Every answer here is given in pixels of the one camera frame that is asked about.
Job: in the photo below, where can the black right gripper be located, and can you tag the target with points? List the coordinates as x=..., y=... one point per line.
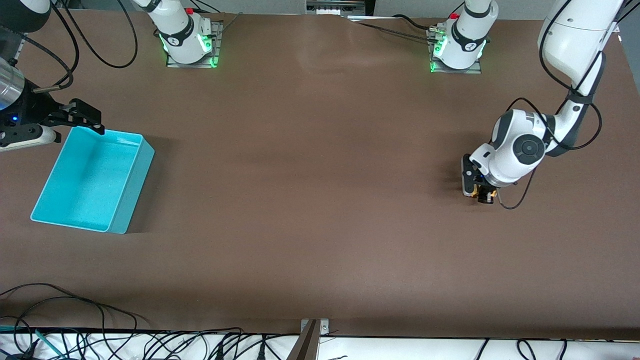
x=36, y=107

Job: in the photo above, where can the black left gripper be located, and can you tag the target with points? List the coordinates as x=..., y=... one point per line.
x=484, y=198

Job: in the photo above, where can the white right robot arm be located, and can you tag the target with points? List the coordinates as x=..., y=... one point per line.
x=182, y=35

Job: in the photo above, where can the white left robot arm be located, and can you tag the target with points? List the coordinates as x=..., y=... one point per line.
x=465, y=40

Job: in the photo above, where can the teal plastic storage bin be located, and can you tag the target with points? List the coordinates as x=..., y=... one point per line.
x=85, y=185

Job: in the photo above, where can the metal base mounting plate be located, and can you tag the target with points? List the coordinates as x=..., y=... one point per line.
x=455, y=71
x=218, y=30

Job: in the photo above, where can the white shelf board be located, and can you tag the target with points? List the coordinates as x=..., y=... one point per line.
x=400, y=350

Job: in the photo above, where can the white flat strip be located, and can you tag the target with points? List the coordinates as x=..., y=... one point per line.
x=370, y=18

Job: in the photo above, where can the teal thin tool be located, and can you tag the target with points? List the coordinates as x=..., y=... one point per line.
x=7, y=328

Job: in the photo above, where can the teal pen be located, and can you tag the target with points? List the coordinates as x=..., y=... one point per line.
x=47, y=341

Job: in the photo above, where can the perforated metal rail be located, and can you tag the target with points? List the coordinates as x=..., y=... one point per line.
x=20, y=47

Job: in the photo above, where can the aluminium frame profile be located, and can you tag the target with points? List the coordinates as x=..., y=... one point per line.
x=617, y=27

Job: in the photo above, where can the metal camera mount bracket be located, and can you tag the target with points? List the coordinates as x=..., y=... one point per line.
x=307, y=345

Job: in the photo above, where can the grey metal rail fixture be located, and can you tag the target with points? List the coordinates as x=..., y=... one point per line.
x=335, y=7

